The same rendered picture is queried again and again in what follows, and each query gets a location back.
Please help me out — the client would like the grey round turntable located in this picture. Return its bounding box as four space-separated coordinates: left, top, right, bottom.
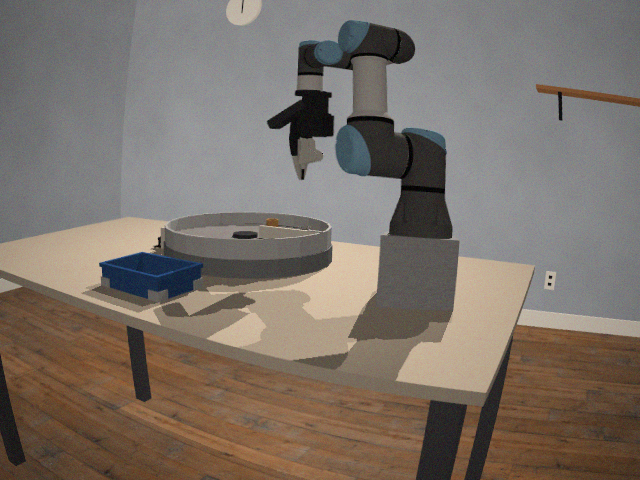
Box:
153 212 333 279

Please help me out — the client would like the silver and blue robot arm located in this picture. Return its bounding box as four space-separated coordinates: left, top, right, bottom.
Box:
297 20 453 239

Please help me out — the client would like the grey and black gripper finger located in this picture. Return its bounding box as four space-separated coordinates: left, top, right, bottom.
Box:
301 136 323 180
289 122 317 180

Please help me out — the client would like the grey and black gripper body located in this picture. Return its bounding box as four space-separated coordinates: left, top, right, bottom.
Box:
290 90 334 138

